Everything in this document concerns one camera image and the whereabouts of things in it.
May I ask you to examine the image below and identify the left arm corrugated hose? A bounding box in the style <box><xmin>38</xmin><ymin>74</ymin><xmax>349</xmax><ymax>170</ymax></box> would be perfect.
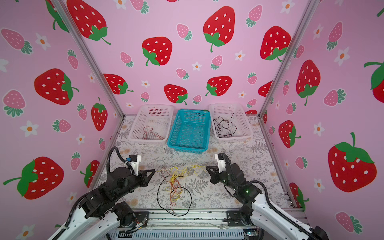
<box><xmin>106</xmin><ymin>146</ymin><xmax>136</xmax><ymax>176</ymax></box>

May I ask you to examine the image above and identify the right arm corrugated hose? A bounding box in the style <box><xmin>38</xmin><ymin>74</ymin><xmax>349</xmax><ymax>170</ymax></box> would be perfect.
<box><xmin>223</xmin><ymin>152</ymin><xmax>319</xmax><ymax>240</ymax></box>

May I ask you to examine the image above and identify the right white plastic basket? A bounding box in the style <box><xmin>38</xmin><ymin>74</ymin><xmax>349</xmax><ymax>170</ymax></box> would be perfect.
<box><xmin>209</xmin><ymin>103</ymin><xmax>254</xmax><ymax>143</ymax></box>

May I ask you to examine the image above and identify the corner aluminium post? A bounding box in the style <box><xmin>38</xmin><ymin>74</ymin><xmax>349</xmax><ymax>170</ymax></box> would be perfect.
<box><xmin>52</xmin><ymin>0</ymin><xmax>125</xmax><ymax>119</ymax></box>
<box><xmin>259</xmin><ymin>0</ymin><xmax>320</xmax><ymax>119</ymax></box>

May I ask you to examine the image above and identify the teal plastic basket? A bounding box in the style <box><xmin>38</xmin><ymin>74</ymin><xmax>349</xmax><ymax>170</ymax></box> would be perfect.
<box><xmin>167</xmin><ymin>109</ymin><xmax>211</xmax><ymax>154</ymax></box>

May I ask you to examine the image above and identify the white plastic basket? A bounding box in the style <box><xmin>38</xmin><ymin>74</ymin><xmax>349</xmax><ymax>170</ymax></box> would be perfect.
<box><xmin>129</xmin><ymin>105</ymin><xmax>174</xmax><ymax>145</ymax></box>
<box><xmin>209</xmin><ymin>103</ymin><xmax>254</xmax><ymax>143</ymax></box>

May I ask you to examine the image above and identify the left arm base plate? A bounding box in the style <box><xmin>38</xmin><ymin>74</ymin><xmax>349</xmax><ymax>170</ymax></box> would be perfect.
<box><xmin>118</xmin><ymin>211</ymin><xmax>150</xmax><ymax>228</ymax></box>

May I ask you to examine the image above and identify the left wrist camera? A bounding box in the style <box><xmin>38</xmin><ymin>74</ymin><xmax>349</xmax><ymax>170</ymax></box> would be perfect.
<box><xmin>126</xmin><ymin>155</ymin><xmax>142</xmax><ymax>176</ymax></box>

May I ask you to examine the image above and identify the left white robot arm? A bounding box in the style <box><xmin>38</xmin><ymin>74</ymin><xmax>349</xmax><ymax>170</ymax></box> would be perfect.
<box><xmin>49</xmin><ymin>167</ymin><xmax>156</xmax><ymax>240</ymax></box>

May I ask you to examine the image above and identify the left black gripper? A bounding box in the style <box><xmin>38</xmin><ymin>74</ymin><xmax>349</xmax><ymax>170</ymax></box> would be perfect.
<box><xmin>116</xmin><ymin>167</ymin><xmax>157</xmax><ymax>202</ymax></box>

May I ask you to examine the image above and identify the cable pile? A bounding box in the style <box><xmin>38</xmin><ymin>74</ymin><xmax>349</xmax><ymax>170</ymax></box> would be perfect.
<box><xmin>156</xmin><ymin>164</ymin><xmax>209</xmax><ymax>217</ymax></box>

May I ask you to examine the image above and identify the right corner aluminium post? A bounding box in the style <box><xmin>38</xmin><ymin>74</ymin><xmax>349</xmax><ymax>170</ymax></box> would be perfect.
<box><xmin>259</xmin><ymin>0</ymin><xmax>320</xmax><ymax>119</ymax></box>

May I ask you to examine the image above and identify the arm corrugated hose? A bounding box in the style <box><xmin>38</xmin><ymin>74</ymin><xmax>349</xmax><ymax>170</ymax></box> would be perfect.
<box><xmin>106</xmin><ymin>146</ymin><xmax>136</xmax><ymax>176</ymax></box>
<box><xmin>223</xmin><ymin>152</ymin><xmax>319</xmax><ymax>240</ymax></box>

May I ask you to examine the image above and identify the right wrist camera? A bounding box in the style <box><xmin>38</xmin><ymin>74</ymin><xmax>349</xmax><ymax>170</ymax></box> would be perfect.
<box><xmin>215</xmin><ymin>153</ymin><xmax>228</xmax><ymax>173</ymax></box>

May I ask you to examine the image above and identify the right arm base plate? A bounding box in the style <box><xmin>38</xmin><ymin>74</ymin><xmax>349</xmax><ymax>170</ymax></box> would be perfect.
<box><xmin>223</xmin><ymin>210</ymin><xmax>267</xmax><ymax>227</ymax></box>

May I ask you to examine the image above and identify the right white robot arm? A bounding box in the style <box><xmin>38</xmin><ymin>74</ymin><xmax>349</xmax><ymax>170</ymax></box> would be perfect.
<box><xmin>206</xmin><ymin>166</ymin><xmax>329</xmax><ymax>240</ymax></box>

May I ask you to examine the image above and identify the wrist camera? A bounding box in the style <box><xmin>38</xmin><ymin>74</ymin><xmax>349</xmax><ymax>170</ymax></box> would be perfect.
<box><xmin>215</xmin><ymin>153</ymin><xmax>228</xmax><ymax>173</ymax></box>
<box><xmin>126</xmin><ymin>155</ymin><xmax>142</xmax><ymax>176</ymax></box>

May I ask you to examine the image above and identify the aluminium front rail frame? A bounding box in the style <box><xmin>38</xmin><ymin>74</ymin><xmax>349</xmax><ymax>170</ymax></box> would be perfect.
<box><xmin>98</xmin><ymin>210</ymin><xmax>275</xmax><ymax>240</ymax></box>

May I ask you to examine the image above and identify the left corner aluminium post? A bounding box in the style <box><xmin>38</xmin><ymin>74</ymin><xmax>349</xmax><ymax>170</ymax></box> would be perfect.
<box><xmin>52</xmin><ymin>0</ymin><xmax>125</xmax><ymax>119</ymax></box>

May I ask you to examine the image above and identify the black cable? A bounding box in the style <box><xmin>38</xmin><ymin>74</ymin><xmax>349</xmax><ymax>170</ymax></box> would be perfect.
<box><xmin>212</xmin><ymin>116</ymin><xmax>232</xmax><ymax>138</ymax></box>
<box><xmin>223</xmin><ymin>112</ymin><xmax>238</xmax><ymax>136</ymax></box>

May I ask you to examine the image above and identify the left white plastic basket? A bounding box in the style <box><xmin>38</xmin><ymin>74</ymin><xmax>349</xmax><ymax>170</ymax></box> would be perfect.
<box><xmin>129</xmin><ymin>105</ymin><xmax>174</xmax><ymax>145</ymax></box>

